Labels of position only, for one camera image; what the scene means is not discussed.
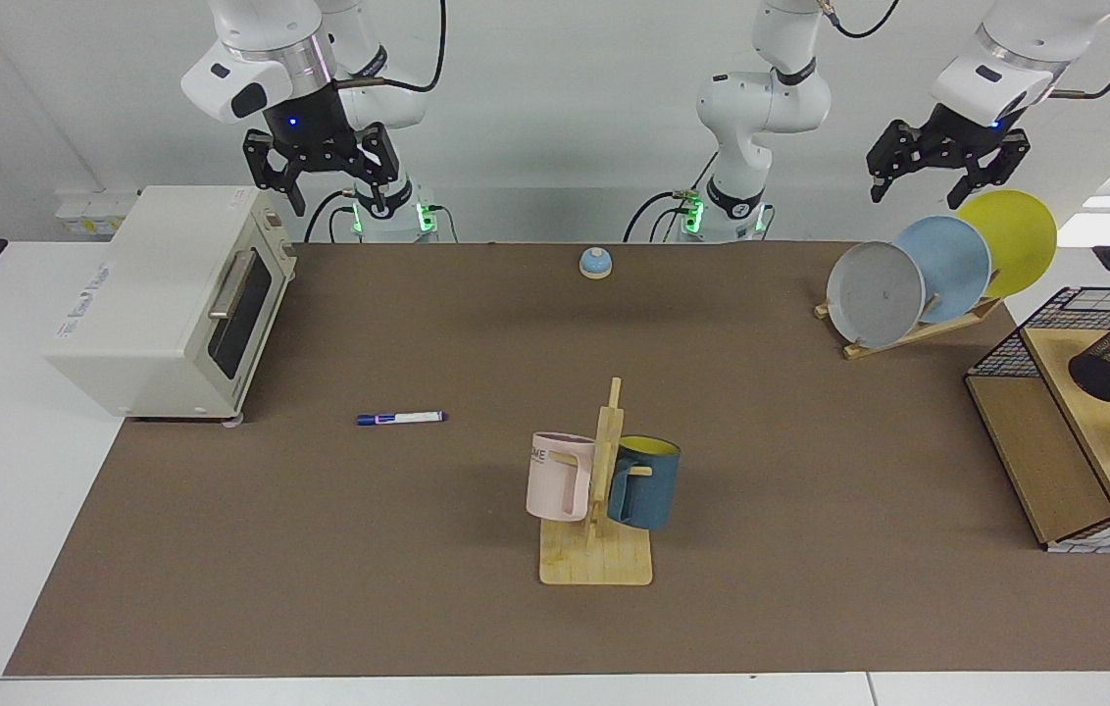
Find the pink mug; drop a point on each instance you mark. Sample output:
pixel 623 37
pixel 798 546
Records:
pixel 555 480

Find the grey plate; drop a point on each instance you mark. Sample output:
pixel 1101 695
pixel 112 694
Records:
pixel 874 294

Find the brown table cloth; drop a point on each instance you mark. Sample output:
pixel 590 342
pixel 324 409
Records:
pixel 418 549

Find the small blue round bell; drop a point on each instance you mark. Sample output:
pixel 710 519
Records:
pixel 595 262

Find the blue and white marker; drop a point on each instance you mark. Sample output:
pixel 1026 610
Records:
pixel 403 418

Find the wooden cup stand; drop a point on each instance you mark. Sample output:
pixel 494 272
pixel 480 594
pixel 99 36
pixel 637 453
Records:
pixel 594 564

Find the teal mug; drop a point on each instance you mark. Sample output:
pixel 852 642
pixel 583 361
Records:
pixel 648 485

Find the yellow plate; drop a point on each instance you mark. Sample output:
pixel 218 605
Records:
pixel 1021 240

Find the wooden plate rack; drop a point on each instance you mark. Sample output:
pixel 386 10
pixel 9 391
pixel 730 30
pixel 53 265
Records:
pixel 908 338

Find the light blue plate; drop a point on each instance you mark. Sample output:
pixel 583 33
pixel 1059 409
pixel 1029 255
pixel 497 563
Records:
pixel 952 260

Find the pale toaster oven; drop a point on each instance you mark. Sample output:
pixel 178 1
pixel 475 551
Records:
pixel 153 294

